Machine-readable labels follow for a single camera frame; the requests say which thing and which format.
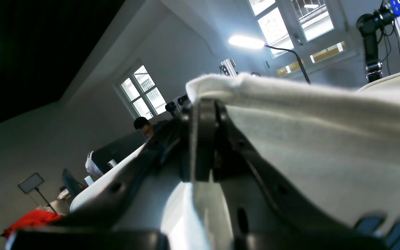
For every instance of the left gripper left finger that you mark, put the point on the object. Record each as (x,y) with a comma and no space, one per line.
(126,214)

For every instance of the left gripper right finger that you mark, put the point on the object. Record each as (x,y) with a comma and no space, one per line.
(266,211)

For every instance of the white printed t-shirt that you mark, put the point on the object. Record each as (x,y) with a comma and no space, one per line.
(307,146)

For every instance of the seated person in background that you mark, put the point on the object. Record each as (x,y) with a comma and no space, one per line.
(146,127)

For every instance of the black desk monitor background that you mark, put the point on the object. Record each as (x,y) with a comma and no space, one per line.
(106,157)

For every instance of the white cup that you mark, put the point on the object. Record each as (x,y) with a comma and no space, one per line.
(88,180)

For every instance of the lit ceiling lamp bar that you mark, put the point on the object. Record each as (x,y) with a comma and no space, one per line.
(246,42)

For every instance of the studio light panel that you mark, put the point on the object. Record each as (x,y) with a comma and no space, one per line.
(31,183)

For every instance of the red cloth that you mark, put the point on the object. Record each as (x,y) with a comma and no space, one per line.
(33,218)

